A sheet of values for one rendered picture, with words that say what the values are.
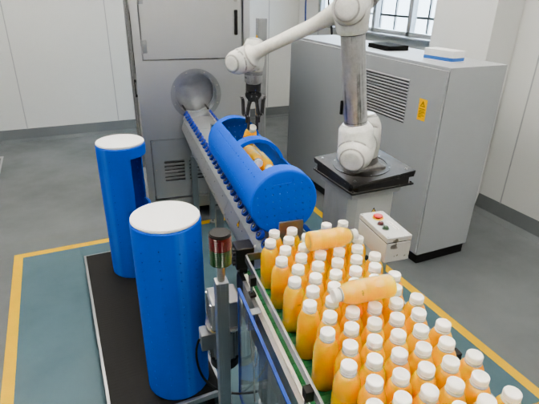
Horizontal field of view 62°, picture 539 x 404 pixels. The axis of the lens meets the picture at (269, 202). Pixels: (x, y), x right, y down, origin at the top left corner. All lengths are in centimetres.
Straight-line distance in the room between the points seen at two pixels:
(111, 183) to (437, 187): 218
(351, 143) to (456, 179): 163
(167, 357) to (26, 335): 120
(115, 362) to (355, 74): 180
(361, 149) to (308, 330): 94
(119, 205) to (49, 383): 102
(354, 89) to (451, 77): 128
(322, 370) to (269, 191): 78
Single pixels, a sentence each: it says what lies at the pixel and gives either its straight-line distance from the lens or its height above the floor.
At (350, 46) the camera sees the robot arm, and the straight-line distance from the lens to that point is 193.
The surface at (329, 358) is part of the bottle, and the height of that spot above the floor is 102.
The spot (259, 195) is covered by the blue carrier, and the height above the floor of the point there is 114.
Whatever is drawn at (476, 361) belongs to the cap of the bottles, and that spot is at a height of 108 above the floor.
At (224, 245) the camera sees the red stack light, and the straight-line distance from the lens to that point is 124.
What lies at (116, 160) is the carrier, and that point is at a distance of 273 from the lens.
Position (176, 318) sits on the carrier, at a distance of 197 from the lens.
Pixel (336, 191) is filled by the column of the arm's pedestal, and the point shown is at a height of 94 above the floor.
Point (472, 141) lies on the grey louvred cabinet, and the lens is 348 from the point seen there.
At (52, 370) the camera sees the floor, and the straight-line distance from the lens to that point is 282.
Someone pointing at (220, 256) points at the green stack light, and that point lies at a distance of 126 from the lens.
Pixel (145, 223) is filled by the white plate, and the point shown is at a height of 104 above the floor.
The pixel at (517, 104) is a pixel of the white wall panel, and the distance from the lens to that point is 440.
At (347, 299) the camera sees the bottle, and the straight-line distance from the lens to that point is 126.
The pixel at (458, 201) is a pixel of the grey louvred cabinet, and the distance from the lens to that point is 362.
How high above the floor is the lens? 187
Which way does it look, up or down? 25 degrees down
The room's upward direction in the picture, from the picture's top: 1 degrees clockwise
